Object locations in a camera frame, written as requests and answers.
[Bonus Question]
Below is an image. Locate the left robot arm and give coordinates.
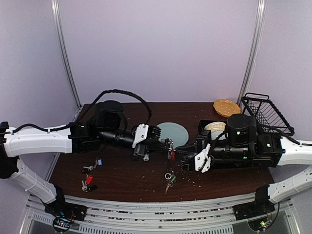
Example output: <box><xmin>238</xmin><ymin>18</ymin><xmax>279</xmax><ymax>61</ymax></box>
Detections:
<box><xmin>0</xmin><ymin>100</ymin><xmax>170</xmax><ymax>216</ymax></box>

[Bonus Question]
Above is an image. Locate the black wire dish rack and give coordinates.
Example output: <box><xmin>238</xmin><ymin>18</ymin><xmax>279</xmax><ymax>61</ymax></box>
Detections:
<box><xmin>197</xmin><ymin>92</ymin><xmax>294</xmax><ymax>147</ymax></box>

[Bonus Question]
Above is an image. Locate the blue key tag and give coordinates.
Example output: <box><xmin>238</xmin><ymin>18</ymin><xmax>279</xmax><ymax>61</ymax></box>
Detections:
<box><xmin>96</xmin><ymin>157</ymin><xmax>103</xmax><ymax>167</ymax></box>

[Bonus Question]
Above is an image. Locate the red key tag with key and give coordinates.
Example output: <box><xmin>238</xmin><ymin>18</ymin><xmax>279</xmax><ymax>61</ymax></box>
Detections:
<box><xmin>167</xmin><ymin>144</ymin><xmax>176</xmax><ymax>161</ymax></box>

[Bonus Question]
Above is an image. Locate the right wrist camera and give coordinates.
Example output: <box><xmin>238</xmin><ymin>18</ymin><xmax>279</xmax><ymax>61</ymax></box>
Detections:
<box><xmin>180</xmin><ymin>144</ymin><xmax>212</xmax><ymax>173</ymax></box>

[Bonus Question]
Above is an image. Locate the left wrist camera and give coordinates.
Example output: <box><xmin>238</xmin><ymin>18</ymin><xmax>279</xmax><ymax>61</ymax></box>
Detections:
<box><xmin>132</xmin><ymin>123</ymin><xmax>161</xmax><ymax>148</ymax></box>

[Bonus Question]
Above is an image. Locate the black key tag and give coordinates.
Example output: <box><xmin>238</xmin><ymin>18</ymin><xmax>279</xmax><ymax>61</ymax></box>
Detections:
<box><xmin>87</xmin><ymin>185</ymin><xmax>98</xmax><ymax>192</ymax></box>

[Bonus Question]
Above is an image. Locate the silver key near black tag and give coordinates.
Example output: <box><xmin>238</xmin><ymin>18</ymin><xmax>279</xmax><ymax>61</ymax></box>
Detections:
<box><xmin>81</xmin><ymin>180</ymin><xmax>88</xmax><ymax>191</ymax></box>

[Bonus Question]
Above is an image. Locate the pale green key tag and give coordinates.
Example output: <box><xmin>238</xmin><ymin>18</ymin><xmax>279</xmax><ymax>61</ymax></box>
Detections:
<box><xmin>143</xmin><ymin>154</ymin><xmax>149</xmax><ymax>162</ymax></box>

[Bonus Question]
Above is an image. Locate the aluminium post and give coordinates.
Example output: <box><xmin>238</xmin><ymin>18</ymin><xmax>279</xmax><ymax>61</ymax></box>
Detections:
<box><xmin>51</xmin><ymin>0</ymin><xmax>82</xmax><ymax>108</ymax></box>
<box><xmin>237</xmin><ymin>0</ymin><xmax>267</xmax><ymax>103</ymax></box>

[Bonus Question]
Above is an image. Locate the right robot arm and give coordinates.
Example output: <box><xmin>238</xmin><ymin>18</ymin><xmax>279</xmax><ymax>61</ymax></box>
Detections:
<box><xmin>181</xmin><ymin>114</ymin><xmax>312</xmax><ymax>215</ymax></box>

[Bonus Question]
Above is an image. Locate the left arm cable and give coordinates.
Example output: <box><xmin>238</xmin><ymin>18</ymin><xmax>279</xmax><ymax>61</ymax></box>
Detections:
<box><xmin>4</xmin><ymin>89</ymin><xmax>152</xmax><ymax>135</ymax></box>

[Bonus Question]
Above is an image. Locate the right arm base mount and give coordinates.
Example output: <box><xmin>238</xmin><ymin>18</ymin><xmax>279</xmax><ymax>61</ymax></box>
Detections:
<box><xmin>233</xmin><ymin>201</ymin><xmax>280</xmax><ymax>233</ymax></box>

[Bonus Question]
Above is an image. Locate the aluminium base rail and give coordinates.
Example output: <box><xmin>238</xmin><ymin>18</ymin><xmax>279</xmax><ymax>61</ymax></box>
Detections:
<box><xmin>18</xmin><ymin>193</ymin><xmax>303</xmax><ymax>234</ymax></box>

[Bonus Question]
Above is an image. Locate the left aluminium post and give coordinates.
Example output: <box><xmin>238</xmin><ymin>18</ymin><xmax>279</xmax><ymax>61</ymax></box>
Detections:
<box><xmin>51</xmin><ymin>0</ymin><xmax>82</xmax><ymax>108</ymax></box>

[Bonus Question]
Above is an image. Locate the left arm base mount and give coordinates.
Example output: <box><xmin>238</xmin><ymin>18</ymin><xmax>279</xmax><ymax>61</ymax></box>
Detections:
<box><xmin>43</xmin><ymin>196</ymin><xmax>87</xmax><ymax>233</ymax></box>

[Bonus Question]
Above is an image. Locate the right aluminium post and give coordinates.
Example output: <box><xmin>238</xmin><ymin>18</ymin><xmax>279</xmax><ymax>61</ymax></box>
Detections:
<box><xmin>237</xmin><ymin>0</ymin><xmax>267</xmax><ymax>103</ymax></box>

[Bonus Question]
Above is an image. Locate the orange dotted plate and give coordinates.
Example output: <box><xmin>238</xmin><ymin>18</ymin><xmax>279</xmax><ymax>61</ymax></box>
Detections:
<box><xmin>213</xmin><ymin>99</ymin><xmax>241</xmax><ymax>117</ymax></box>

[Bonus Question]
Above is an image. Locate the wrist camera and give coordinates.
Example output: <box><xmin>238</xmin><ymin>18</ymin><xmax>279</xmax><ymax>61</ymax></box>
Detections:
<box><xmin>132</xmin><ymin>123</ymin><xmax>161</xmax><ymax>148</ymax></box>
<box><xmin>180</xmin><ymin>144</ymin><xmax>212</xmax><ymax>173</ymax></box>

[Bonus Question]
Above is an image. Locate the light blue flower plate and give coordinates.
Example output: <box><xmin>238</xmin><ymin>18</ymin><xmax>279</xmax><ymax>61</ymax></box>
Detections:
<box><xmin>157</xmin><ymin>122</ymin><xmax>189</xmax><ymax>147</ymax></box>

